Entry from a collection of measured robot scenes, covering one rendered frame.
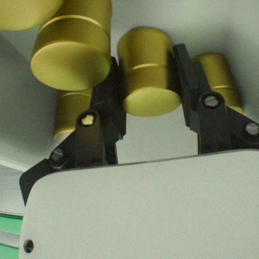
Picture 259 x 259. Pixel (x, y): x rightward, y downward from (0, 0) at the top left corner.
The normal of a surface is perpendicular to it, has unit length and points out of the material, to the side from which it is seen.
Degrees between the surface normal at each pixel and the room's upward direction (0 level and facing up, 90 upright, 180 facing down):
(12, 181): 90
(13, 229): 90
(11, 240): 90
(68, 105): 90
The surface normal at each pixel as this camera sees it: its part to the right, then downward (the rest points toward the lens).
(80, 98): 0.39, -0.36
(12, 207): -0.25, -0.34
